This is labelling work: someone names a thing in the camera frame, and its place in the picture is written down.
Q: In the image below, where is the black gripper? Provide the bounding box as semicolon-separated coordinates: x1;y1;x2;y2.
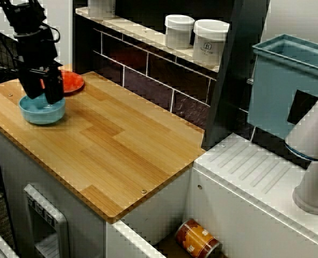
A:
13;29;65;105

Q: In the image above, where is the light blue bowl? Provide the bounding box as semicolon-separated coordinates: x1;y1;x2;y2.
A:
18;92;67;125

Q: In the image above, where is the red orange plate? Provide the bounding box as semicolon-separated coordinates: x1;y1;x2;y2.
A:
40;69;85;97

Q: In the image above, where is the white jar with printed label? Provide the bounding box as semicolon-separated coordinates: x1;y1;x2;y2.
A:
90;0;116;14
192;18;230;67

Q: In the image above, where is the cream shelf ledge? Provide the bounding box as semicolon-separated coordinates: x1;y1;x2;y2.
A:
75;6;221;73

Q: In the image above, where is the plain white lidded jar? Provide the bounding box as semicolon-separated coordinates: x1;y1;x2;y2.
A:
164;14;196;50

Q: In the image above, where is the orange soup can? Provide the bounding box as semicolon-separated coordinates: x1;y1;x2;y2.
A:
174;218;221;255

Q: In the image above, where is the teal plastic bin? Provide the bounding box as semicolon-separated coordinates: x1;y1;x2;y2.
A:
247;34;318;151

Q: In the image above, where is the white sink unit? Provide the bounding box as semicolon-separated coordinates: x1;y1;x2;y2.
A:
106;133;318;258

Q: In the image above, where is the grey faucet base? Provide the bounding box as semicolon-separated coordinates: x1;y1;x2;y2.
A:
284;80;318;215

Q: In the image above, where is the dark upright shelf post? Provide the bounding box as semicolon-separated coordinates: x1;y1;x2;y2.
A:
201;0;271;151

